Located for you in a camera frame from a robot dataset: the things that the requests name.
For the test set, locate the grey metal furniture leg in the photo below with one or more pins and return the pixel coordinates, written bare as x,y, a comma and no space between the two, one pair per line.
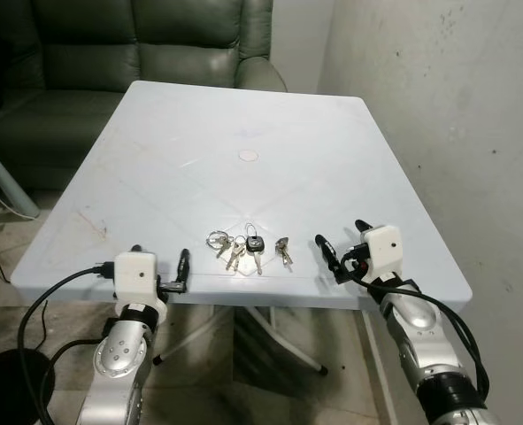
4,177

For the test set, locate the round white table cap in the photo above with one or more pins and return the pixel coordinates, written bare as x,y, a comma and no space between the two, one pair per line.
248,156

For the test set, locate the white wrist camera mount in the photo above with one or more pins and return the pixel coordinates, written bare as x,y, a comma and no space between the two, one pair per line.
135,276
383,252

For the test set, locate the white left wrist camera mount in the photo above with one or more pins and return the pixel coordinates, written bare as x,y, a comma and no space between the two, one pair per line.
135,276

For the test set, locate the white plastic folding table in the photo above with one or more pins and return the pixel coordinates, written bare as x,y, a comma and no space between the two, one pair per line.
243,195

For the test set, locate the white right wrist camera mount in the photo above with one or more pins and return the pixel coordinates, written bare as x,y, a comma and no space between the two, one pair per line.
383,252

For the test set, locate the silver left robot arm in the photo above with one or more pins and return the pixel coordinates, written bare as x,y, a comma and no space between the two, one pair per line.
119,354

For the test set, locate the black head car key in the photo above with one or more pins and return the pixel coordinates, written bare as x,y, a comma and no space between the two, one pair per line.
256,244

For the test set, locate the dark green leather sofa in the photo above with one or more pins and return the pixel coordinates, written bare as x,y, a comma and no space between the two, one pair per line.
137,44

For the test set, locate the black round object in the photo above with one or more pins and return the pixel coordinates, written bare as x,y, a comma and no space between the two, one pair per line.
4,390

